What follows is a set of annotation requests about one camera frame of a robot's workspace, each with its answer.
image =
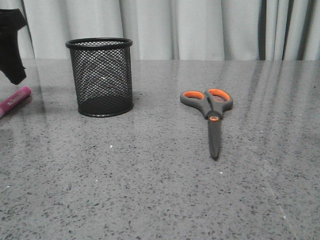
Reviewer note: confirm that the pink highlighter pen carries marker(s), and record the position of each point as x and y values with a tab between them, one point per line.
10	102

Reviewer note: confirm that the grey curtain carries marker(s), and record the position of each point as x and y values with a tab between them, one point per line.
175	29

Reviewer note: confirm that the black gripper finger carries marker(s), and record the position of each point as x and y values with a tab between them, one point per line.
11	21

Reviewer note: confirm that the black mesh pen holder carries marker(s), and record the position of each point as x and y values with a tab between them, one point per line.
102	75

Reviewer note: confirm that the grey orange scissors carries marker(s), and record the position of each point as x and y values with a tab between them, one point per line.
212	104

